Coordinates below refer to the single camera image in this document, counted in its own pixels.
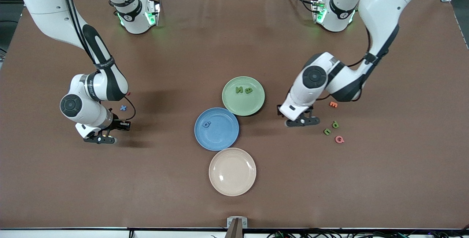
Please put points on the green foam letter N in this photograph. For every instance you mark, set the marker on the green foam letter N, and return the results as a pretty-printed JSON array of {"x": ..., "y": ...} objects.
[{"x": 239, "y": 90}]

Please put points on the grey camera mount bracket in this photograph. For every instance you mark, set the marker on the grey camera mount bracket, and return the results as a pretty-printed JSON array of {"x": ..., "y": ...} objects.
[{"x": 237, "y": 227}]

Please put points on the blue plate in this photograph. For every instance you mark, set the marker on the blue plate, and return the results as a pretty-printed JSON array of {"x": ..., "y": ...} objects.
[{"x": 220, "y": 135}]

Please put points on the white table edge rail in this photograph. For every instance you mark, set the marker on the white table edge rail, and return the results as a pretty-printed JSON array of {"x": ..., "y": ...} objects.
[{"x": 55, "y": 233}]

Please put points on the green foam letter J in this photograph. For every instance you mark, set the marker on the green foam letter J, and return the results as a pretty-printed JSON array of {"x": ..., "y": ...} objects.
[{"x": 327, "y": 131}]

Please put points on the pink foam letter Q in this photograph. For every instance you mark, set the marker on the pink foam letter Q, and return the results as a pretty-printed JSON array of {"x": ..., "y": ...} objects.
[{"x": 339, "y": 139}]

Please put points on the beige plate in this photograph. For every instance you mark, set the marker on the beige plate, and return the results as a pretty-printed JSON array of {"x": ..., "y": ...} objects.
[{"x": 232, "y": 172}]

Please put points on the blue foam lowercase g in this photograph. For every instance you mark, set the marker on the blue foam lowercase g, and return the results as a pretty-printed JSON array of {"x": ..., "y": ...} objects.
[{"x": 207, "y": 124}]

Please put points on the brown table cover mat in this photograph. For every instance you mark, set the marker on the brown table cover mat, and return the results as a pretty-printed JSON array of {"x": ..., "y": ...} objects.
[{"x": 73, "y": 194}]

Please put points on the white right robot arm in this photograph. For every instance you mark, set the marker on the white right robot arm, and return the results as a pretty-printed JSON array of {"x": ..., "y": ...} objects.
[{"x": 47, "y": 3}]

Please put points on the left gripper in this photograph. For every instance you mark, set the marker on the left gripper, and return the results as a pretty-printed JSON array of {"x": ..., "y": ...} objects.
[{"x": 279, "y": 111}]

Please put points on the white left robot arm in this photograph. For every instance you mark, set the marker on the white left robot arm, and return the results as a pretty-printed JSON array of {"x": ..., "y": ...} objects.
[{"x": 384, "y": 3}]

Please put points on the green foam letter P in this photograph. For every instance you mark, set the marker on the green foam letter P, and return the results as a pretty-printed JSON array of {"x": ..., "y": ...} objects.
[{"x": 335, "y": 124}]

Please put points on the orange foam letter E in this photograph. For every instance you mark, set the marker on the orange foam letter E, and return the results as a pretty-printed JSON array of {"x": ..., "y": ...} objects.
[{"x": 333, "y": 104}]

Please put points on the green foam letter B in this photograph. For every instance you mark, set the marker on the green foam letter B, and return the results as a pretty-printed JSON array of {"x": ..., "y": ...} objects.
[{"x": 248, "y": 90}]

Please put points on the light green plate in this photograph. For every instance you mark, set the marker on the light green plate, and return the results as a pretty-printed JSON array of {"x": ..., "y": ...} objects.
[{"x": 243, "y": 106}]

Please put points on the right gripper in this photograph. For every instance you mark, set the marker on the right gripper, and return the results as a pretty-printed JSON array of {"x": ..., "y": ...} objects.
[{"x": 118, "y": 124}]

